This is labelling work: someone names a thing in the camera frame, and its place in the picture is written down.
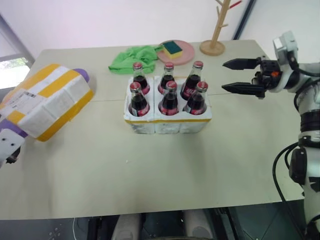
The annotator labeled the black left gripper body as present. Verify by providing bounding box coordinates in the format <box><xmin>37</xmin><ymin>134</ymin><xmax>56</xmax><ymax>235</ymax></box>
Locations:
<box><xmin>5</xmin><ymin>146</ymin><xmax>22</xmax><ymax>165</ymax></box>

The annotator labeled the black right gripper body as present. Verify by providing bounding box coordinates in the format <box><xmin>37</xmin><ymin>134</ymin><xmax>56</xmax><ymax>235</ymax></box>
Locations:
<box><xmin>251</xmin><ymin>56</ymin><xmax>284</xmax><ymax>91</ymax></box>

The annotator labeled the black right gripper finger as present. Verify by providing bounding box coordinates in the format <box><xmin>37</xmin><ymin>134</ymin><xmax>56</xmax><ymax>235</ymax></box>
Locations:
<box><xmin>221</xmin><ymin>81</ymin><xmax>266</xmax><ymax>100</ymax></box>
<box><xmin>222</xmin><ymin>57</ymin><xmax>262</xmax><ymax>71</ymax></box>

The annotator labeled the glass cola bottle red cap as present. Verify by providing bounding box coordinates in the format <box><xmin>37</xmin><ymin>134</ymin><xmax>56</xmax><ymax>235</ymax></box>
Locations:
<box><xmin>182</xmin><ymin>81</ymin><xmax>209</xmax><ymax>116</ymax></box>
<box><xmin>179</xmin><ymin>60</ymin><xmax>204</xmax><ymax>101</ymax></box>
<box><xmin>157</xmin><ymin>62</ymin><xmax>176</xmax><ymax>95</ymax></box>
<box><xmin>132</xmin><ymin>62</ymin><xmax>151</xmax><ymax>95</ymax></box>
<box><xmin>158</xmin><ymin>80</ymin><xmax>180</xmax><ymax>116</ymax></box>
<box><xmin>127</xmin><ymin>81</ymin><xmax>151</xmax><ymax>118</ymax></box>

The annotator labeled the yellow and white taped parcel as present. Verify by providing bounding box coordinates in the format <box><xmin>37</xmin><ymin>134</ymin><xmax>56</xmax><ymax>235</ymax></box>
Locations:
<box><xmin>0</xmin><ymin>63</ymin><xmax>95</xmax><ymax>143</ymax></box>

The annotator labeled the white foam bottle crate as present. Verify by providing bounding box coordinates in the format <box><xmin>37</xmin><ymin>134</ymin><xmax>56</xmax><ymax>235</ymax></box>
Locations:
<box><xmin>123</xmin><ymin>74</ymin><xmax>213</xmax><ymax>135</ymax></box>

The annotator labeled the wooden tree stand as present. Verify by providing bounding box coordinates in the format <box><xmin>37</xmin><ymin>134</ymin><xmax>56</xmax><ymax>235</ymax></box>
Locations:
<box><xmin>199</xmin><ymin>0</ymin><xmax>232</xmax><ymax>56</ymax></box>

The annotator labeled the pink round plate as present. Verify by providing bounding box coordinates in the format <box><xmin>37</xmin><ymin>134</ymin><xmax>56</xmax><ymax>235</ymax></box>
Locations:
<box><xmin>156</xmin><ymin>39</ymin><xmax>196</xmax><ymax>66</ymax></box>

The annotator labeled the yellow green sponge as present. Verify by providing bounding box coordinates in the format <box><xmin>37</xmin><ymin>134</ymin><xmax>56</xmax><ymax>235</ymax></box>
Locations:
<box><xmin>162</xmin><ymin>41</ymin><xmax>183</xmax><ymax>60</ymax></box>

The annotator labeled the green cloth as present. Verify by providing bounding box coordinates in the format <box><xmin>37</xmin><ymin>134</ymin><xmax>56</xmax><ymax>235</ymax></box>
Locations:
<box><xmin>107</xmin><ymin>44</ymin><xmax>163</xmax><ymax>75</ymax></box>

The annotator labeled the white rounded shell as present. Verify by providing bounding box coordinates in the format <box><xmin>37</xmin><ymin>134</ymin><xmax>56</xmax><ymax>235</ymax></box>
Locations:
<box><xmin>183</xmin><ymin>209</ymin><xmax>213</xmax><ymax>240</ymax></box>
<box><xmin>111</xmin><ymin>213</ymin><xmax>141</xmax><ymax>240</ymax></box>

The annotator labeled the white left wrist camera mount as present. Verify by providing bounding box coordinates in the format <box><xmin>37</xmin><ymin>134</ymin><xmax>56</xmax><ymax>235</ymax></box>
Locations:
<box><xmin>0</xmin><ymin>127</ymin><xmax>26</xmax><ymax>170</ymax></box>

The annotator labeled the dark window frame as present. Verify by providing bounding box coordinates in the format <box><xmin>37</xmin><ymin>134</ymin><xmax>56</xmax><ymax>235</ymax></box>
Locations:
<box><xmin>0</xmin><ymin>13</ymin><xmax>36</xmax><ymax>68</ymax></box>
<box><xmin>231</xmin><ymin>0</ymin><xmax>257</xmax><ymax>41</ymax></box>

